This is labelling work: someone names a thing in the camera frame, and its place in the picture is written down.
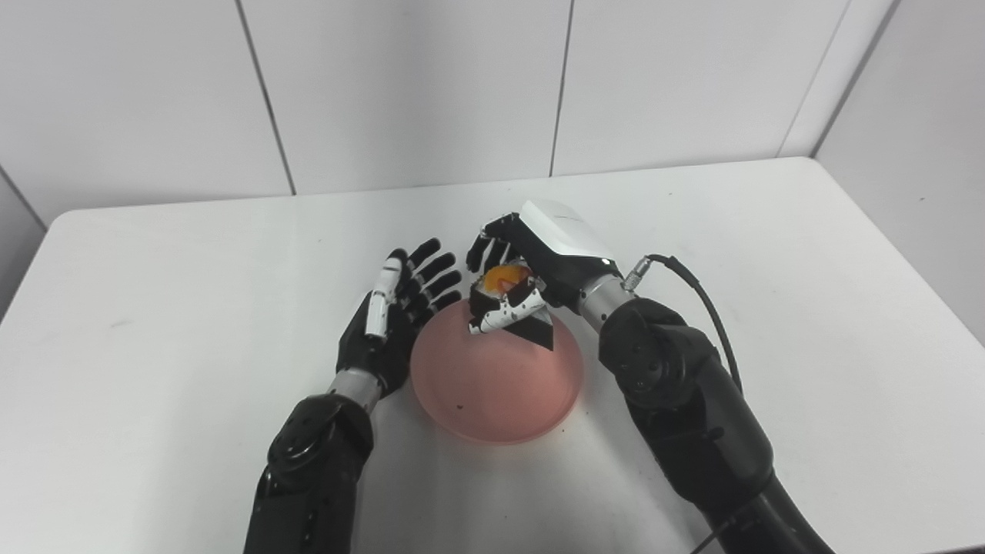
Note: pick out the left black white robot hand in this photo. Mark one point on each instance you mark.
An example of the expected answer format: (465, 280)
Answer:
(377, 354)

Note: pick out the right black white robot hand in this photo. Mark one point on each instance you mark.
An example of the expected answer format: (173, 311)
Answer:
(569, 254)

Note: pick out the chocolate cake slice with fruit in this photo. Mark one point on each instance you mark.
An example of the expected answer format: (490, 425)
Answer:
(504, 278)

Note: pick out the pink round plate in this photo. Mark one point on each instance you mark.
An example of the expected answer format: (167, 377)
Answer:
(492, 385)

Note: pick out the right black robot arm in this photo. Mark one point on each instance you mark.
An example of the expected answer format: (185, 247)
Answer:
(685, 408)

